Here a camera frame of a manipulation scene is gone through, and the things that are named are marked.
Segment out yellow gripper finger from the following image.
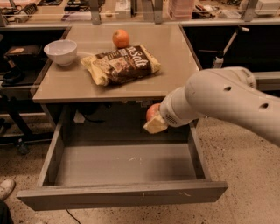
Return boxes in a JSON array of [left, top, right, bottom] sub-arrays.
[[143, 112, 168, 134]]

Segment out red apple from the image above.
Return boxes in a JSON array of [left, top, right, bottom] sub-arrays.
[[146, 103, 160, 121]]

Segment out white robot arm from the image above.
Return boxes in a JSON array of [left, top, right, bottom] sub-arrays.
[[144, 66, 280, 146]]

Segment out grey counter cabinet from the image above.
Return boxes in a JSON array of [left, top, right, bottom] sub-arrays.
[[30, 24, 214, 130]]

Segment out grey open top drawer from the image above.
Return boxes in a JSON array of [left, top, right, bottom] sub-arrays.
[[17, 111, 228, 211]]

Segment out orange apple on counter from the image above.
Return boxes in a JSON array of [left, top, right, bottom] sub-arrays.
[[112, 29, 130, 48]]

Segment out brown yellow chip bag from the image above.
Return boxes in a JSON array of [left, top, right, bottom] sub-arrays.
[[80, 45, 161, 86]]

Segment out pink stacked plastic containers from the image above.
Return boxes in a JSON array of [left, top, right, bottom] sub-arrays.
[[168, 0, 194, 20]]

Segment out white ceramic bowl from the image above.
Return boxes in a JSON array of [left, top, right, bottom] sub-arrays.
[[44, 39, 77, 66]]

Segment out black chair base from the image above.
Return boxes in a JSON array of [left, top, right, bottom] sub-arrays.
[[0, 94, 53, 155]]

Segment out white shoe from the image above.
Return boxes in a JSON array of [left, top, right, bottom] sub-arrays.
[[0, 178, 16, 200]]

